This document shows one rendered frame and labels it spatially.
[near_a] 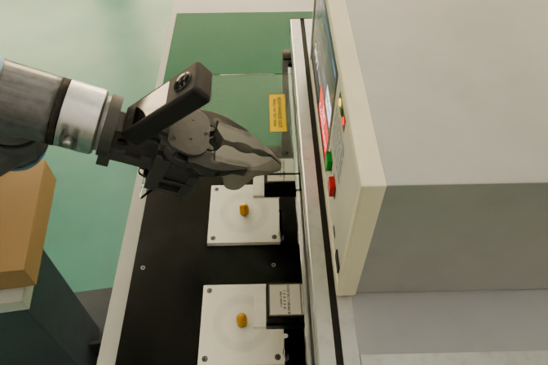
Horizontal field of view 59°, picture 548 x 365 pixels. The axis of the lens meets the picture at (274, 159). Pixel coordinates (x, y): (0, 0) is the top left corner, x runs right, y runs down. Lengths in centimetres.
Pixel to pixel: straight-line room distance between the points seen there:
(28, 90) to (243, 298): 57
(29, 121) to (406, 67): 39
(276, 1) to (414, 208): 136
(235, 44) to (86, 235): 100
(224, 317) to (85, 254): 116
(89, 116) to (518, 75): 44
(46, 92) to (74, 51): 244
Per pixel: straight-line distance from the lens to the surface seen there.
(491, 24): 63
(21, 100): 54
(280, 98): 85
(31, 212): 111
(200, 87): 49
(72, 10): 334
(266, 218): 103
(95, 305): 188
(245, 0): 174
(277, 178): 91
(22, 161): 66
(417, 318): 58
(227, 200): 106
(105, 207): 212
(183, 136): 55
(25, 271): 105
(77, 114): 53
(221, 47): 152
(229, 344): 91
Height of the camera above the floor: 163
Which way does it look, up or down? 49 degrees down
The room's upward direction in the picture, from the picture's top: straight up
